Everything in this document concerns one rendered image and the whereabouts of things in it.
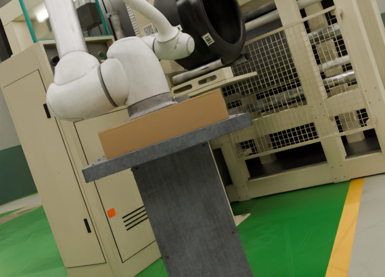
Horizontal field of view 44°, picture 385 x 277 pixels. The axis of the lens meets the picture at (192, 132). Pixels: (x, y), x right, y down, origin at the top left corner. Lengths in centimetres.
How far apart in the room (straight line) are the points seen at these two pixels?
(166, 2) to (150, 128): 124
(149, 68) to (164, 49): 52
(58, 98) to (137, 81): 27
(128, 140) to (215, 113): 27
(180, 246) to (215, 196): 19
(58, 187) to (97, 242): 35
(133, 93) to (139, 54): 13
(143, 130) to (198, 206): 30
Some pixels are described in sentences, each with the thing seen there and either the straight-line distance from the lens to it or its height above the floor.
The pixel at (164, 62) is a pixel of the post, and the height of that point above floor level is 102.
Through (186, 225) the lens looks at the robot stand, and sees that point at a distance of 151.
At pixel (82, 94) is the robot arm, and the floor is 87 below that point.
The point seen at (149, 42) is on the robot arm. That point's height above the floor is 105.
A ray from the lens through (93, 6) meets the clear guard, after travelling 290.
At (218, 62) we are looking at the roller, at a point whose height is 90.
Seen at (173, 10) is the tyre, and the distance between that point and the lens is 250.
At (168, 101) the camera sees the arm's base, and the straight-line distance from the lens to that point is 155.
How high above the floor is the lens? 70
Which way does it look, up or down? 2 degrees down
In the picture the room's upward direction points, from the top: 19 degrees counter-clockwise
